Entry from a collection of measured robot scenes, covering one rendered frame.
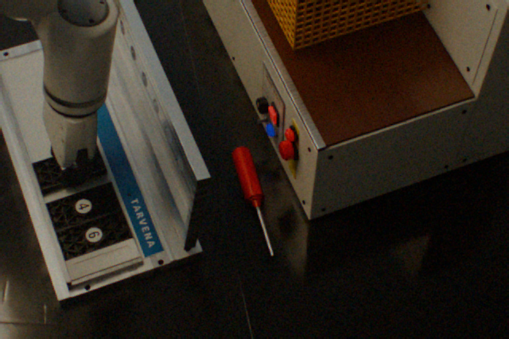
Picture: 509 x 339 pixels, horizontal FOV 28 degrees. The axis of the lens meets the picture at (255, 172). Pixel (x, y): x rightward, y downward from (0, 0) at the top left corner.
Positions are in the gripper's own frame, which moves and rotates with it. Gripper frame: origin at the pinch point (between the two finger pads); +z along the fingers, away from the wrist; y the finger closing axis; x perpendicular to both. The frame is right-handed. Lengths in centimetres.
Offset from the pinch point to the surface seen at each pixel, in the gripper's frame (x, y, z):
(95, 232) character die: 0.6, 11.8, 1.3
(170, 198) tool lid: 10.3, 13.0, -5.5
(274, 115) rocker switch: 26.4, 8.0, -13.0
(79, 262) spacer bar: -2.8, 15.2, 2.1
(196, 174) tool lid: 9.7, 18.4, -19.1
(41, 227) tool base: -5.7, 7.6, 3.6
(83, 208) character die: 0.2, 7.4, 1.3
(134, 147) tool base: 10.2, -0.4, 0.5
